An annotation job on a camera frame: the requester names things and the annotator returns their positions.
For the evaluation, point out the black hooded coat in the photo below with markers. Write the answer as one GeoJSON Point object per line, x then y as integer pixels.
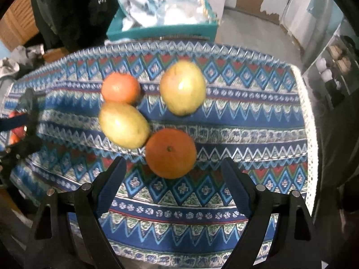
{"type": "Point", "coordinates": [75, 11]}

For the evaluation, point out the white printed rice bag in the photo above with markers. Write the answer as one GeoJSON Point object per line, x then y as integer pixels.
{"type": "Point", "coordinates": [140, 0]}

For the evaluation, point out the group of shoes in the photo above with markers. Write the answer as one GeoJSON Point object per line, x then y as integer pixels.
{"type": "Point", "coordinates": [336, 58]}

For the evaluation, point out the wooden drawer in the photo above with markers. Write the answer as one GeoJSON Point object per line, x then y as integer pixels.
{"type": "Point", "coordinates": [54, 55]}

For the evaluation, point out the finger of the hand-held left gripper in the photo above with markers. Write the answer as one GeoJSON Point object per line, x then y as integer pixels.
{"type": "Point", "coordinates": [26, 147]}
{"type": "Point", "coordinates": [28, 103]}

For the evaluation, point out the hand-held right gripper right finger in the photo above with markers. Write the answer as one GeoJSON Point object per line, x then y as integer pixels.
{"type": "Point", "coordinates": [237, 185]}

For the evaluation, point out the red apple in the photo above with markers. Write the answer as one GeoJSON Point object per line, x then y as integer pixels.
{"type": "Point", "coordinates": [17, 131]}

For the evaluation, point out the grey clothes pile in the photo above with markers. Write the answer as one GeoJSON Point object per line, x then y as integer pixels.
{"type": "Point", "coordinates": [19, 58]}

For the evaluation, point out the clear plastic bags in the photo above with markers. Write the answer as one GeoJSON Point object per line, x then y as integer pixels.
{"type": "Point", "coordinates": [185, 12]}

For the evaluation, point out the glass shoe rack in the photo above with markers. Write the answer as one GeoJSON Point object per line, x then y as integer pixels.
{"type": "Point", "coordinates": [333, 61]}

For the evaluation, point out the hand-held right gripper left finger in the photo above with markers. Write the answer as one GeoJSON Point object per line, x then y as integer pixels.
{"type": "Point", "coordinates": [112, 180]}

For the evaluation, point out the teal plastic basket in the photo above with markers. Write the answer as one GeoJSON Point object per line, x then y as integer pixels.
{"type": "Point", "coordinates": [140, 32]}

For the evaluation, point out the blue patterned tablecloth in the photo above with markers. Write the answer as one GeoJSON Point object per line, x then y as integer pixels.
{"type": "Point", "coordinates": [224, 134]}

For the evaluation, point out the large orange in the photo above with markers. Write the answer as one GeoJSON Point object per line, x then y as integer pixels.
{"type": "Point", "coordinates": [171, 152]}

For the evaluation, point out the medium orange tangerine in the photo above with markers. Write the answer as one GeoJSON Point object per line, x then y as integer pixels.
{"type": "Point", "coordinates": [120, 88]}

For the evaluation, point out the wooden louvered wardrobe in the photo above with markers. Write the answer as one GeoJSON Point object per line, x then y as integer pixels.
{"type": "Point", "coordinates": [16, 19]}

